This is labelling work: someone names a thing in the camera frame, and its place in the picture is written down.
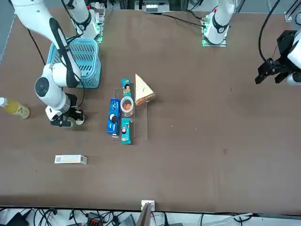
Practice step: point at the aluminium frame bracket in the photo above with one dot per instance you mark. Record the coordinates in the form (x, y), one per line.
(288, 16)

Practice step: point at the black power adapter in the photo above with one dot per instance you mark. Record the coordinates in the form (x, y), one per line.
(16, 220)

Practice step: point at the grey foot pedal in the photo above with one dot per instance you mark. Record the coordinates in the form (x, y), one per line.
(128, 221)

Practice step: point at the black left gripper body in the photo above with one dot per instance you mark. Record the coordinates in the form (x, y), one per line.
(287, 42)

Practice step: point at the black and red device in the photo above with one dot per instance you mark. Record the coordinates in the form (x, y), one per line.
(93, 221)

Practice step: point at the long white carton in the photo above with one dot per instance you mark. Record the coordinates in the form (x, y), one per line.
(70, 159)

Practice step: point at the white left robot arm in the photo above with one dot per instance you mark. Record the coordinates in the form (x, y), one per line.
(221, 16)

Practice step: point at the blue Oreo box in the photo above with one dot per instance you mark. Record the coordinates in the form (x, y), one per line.
(114, 106)

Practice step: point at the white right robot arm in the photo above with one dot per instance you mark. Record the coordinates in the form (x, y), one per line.
(35, 14)

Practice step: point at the brown wooden board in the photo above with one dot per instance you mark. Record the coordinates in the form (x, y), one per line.
(144, 216)

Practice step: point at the wrapped triangle sandwich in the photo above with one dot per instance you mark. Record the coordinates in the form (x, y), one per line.
(142, 88)

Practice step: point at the yellow juice bottle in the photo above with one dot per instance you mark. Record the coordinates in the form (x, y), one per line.
(16, 108)

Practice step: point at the white wall socket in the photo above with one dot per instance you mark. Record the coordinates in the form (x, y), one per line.
(153, 204)

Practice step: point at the light blue plastic basket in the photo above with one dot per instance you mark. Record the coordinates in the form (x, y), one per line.
(89, 41)

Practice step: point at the teal snack packet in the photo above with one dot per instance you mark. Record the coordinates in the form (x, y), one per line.
(125, 82)
(125, 136)

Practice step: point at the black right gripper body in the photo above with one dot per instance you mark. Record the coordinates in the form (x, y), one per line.
(73, 101)

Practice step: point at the clear acrylic display shelf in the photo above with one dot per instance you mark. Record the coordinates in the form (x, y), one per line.
(141, 122)

